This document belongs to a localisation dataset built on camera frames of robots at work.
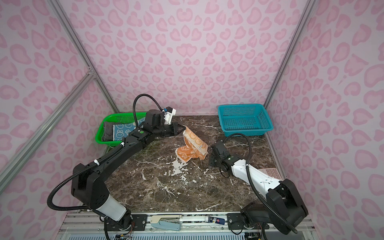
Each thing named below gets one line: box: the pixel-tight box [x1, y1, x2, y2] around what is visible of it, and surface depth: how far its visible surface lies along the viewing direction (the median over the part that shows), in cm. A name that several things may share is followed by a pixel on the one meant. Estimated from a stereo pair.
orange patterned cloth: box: [175, 126, 209, 163], surface depth 93 cm
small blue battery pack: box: [205, 216, 225, 225], surface depth 74 cm
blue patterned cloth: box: [113, 117, 146, 141], surface depth 105 cm
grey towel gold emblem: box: [102, 121, 114, 142], surface depth 100 cm
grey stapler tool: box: [150, 214, 182, 231], surface depth 73 cm
